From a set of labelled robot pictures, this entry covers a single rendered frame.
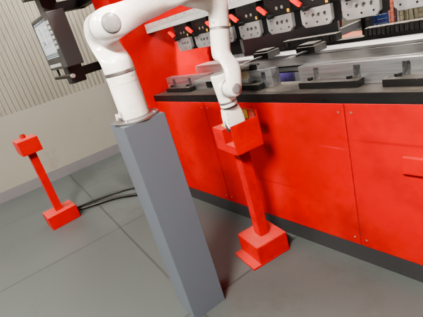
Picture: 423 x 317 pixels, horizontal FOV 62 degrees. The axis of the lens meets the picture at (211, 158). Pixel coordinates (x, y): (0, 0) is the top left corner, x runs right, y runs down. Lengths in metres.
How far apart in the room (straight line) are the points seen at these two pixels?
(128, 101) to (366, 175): 1.05
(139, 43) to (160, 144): 1.39
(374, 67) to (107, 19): 1.04
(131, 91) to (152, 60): 1.35
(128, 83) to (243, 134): 0.61
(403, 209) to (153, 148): 1.07
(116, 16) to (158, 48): 1.44
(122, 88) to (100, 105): 3.29
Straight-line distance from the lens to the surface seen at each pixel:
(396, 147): 1.55
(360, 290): 1.84
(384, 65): 1.59
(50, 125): 4.60
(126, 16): 1.40
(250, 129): 1.71
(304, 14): 1.71
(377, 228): 1.81
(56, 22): 2.67
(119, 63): 1.40
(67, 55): 2.65
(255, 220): 1.99
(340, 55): 1.97
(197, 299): 1.81
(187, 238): 1.62
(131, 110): 1.42
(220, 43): 1.62
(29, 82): 4.56
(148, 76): 2.72
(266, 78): 1.96
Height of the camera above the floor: 1.29
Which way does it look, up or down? 21 degrees down
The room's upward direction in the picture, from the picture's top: 16 degrees counter-clockwise
